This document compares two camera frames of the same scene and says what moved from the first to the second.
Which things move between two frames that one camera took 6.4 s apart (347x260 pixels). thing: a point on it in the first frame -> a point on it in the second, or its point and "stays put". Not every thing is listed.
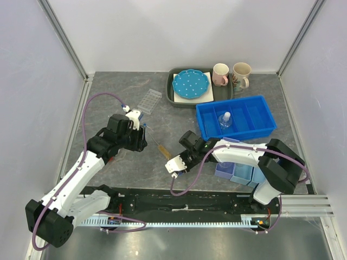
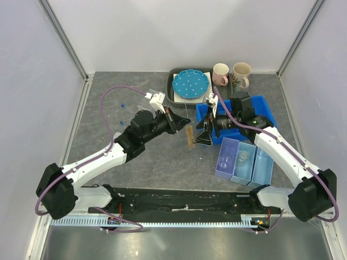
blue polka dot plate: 190,84 stays put
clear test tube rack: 149,101 stays put
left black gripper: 140,142 -> 175,122
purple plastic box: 226,169 stays put
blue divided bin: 244,117 stays put
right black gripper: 189,167 -> 208,123
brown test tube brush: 162,149 -> 189,132
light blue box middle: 243,174 stays put
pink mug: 220,71 stays put
